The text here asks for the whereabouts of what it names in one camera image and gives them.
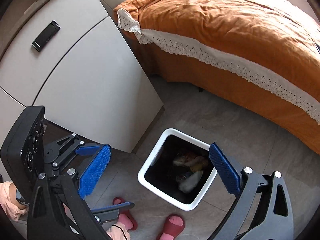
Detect white square trash bin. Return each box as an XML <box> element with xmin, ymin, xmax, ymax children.
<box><xmin>138</xmin><ymin>128</ymin><xmax>217</xmax><ymax>211</ymax></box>

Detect person's left hand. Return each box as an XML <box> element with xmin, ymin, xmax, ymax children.
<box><xmin>0</xmin><ymin>181</ymin><xmax>28</xmax><ymax>222</ymax></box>

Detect right red slipper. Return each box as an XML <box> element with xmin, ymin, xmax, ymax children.
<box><xmin>157</xmin><ymin>214</ymin><xmax>185</xmax><ymax>240</ymax></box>

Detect grey cabinet drawers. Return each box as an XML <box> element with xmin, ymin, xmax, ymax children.
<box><xmin>1</xmin><ymin>0</ymin><xmax>163</xmax><ymax>153</ymax></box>

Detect white lace bed trim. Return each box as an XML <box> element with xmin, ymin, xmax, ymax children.
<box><xmin>117</xmin><ymin>8</ymin><xmax>319</xmax><ymax>122</ymax></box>

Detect orange bed cover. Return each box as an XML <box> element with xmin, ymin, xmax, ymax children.
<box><xmin>113</xmin><ymin>0</ymin><xmax>319</xmax><ymax>152</ymax></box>

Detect black drawer handle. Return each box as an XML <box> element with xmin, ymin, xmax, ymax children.
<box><xmin>32</xmin><ymin>20</ymin><xmax>60</xmax><ymax>52</ymax></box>

